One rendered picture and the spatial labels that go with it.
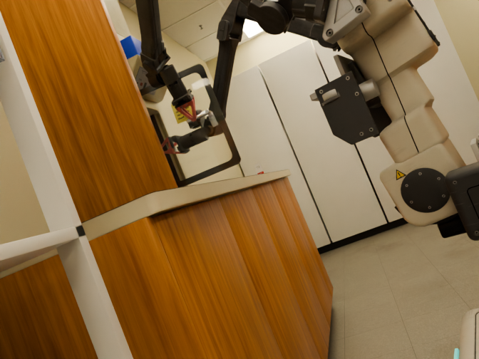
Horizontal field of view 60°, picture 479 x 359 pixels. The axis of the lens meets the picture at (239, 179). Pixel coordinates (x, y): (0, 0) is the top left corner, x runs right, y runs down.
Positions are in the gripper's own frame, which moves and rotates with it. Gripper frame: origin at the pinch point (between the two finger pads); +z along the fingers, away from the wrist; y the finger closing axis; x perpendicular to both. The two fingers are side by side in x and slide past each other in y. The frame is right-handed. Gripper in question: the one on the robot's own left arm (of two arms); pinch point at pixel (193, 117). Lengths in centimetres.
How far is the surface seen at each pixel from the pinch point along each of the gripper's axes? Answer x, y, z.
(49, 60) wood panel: -40, -15, -40
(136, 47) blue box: -10.2, -20.3, -29.6
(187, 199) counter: 2, 61, 3
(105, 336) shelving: -8, 96, 4
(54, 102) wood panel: -45, -9, -27
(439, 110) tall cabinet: 169, -257, 158
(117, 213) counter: -7, 73, -5
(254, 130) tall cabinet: -10, -297, 106
